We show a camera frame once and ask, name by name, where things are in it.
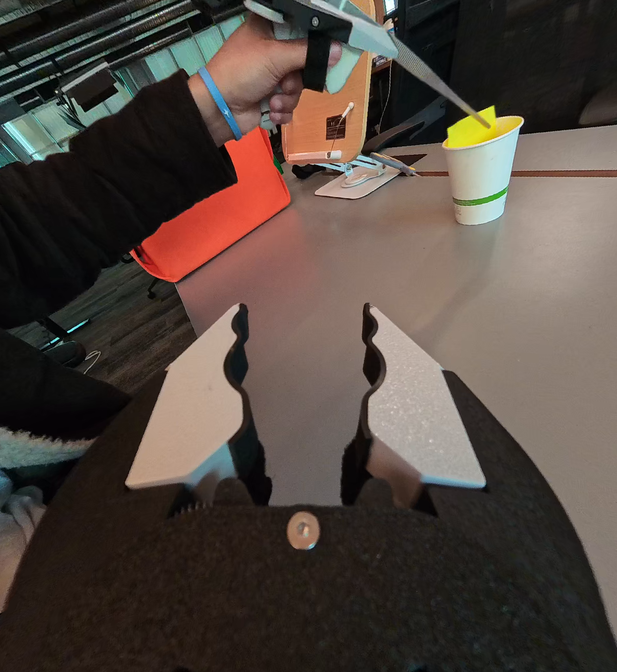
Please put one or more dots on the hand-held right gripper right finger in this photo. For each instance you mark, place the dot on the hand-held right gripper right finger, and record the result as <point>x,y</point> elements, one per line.
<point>424,420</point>

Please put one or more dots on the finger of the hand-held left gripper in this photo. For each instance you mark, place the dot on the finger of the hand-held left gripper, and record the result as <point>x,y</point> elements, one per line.
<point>374,36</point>

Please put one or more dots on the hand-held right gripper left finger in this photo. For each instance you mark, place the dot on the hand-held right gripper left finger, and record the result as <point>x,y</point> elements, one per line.
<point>193,420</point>

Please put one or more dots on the metal tweezers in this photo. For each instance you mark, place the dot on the metal tweezers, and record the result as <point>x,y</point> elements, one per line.
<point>434,77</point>

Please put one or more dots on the yellow sticky note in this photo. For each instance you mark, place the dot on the yellow sticky note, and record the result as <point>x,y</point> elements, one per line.
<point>468,134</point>

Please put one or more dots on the white paper cup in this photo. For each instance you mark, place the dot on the white paper cup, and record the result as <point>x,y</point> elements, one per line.
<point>481,183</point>

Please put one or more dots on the person's left forearm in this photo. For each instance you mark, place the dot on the person's left forearm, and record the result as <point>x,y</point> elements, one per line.
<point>103,173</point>

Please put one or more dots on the grey desk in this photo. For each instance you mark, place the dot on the grey desk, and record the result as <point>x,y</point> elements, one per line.
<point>523,315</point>

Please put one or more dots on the person's left hand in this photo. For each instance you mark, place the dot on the person's left hand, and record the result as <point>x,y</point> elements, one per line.
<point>250,73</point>

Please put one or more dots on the wooden tablet stand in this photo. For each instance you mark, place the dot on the wooden tablet stand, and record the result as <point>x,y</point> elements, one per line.
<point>324,105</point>

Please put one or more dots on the blue wristband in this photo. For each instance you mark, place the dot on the blue wristband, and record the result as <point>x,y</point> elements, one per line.
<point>224,107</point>

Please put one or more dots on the grey yellow scissors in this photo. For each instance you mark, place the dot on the grey yellow scissors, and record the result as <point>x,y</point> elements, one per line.
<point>392,162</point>

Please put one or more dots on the green bin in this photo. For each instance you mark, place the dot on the green bin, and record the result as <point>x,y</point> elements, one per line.
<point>279,165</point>

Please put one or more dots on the black mesh office chair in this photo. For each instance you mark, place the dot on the black mesh office chair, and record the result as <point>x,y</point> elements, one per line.
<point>523,63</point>

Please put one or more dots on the person's dark jacket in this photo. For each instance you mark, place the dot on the person's dark jacket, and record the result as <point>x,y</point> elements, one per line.
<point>14,409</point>

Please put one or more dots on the orange felt bag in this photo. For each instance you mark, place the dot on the orange felt bag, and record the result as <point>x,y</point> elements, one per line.
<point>224,210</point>

